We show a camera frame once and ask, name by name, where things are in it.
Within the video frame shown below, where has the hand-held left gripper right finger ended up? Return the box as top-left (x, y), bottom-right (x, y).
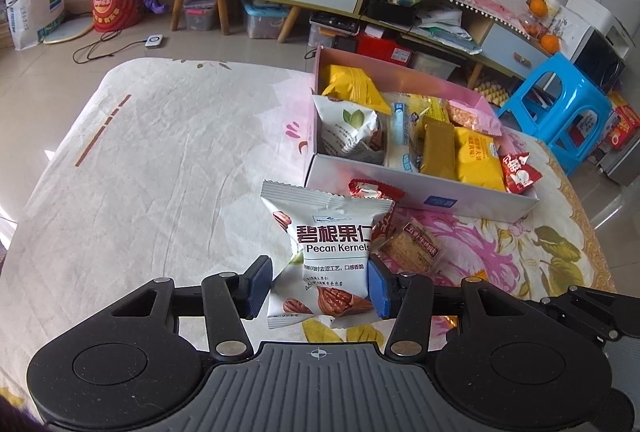
top-left (367, 257), bottom-right (527, 359)

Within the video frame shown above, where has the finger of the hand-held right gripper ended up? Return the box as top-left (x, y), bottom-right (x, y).
top-left (520, 286), bottom-right (640, 344)

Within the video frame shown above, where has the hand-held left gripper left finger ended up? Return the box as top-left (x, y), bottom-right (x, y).
top-left (106, 255), bottom-right (274, 361)

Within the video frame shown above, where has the white brown nut packet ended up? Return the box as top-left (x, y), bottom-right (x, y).
top-left (259, 179), bottom-right (397, 331)

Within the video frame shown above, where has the pink cardboard box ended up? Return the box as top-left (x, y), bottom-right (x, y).
top-left (303, 45), bottom-right (540, 219)

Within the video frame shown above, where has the orange-brown bar packet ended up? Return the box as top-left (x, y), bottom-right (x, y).
top-left (418, 118), bottom-right (459, 179)

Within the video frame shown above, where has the red snack packet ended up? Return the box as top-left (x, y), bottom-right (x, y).
top-left (347, 177), bottom-right (397, 239)
top-left (499, 151), bottom-right (544, 196)

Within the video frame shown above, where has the white blue snack packet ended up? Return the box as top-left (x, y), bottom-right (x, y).
top-left (384, 101), bottom-right (422, 174)

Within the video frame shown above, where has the golden snack packet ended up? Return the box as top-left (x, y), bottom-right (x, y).
top-left (394, 92), bottom-right (450, 124)

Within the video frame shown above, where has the pink snack packet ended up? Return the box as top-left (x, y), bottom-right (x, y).
top-left (444, 98), bottom-right (504, 136)

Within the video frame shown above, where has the clear cracker packet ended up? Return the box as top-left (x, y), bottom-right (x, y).
top-left (376, 216), bottom-right (447, 276)

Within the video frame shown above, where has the white green nut packet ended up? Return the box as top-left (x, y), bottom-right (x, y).
top-left (311, 94), bottom-right (385, 166)

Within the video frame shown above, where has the blue plastic stool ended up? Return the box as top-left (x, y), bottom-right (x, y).
top-left (494, 51), bottom-right (619, 179)

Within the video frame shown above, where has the yellow puffy snack packet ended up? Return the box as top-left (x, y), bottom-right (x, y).
top-left (319, 64), bottom-right (393, 116)

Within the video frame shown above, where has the egg tray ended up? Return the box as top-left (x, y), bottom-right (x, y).
top-left (472, 79), bottom-right (517, 106)

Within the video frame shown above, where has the clear storage box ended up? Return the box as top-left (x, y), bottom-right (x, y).
top-left (409, 50), bottom-right (462, 81)
top-left (182, 0), bottom-right (219, 32)
top-left (307, 11), bottom-right (362, 49)

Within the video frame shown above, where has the red box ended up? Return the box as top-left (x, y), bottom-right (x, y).
top-left (357, 34), bottom-right (417, 69)

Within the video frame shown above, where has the blue lid storage box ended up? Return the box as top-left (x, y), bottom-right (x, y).
top-left (242, 0), bottom-right (292, 41)

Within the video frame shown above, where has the stack of papers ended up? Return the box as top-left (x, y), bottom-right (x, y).
top-left (417, 6), bottom-right (477, 44)

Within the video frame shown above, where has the wooden tv stand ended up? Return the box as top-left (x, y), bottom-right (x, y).
top-left (359, 0), bottom-right (567, 89)

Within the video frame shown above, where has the glass jar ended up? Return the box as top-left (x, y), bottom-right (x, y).
top-left (519, 14), bottom-right (549, 39)

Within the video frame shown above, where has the round white floor base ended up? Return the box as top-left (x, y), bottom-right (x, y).
top-left (42, 14), bottom-right (94, 45)

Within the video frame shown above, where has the white shopping bag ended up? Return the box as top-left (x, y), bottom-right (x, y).
top-left (4, 0), bottom-right (69, 52)

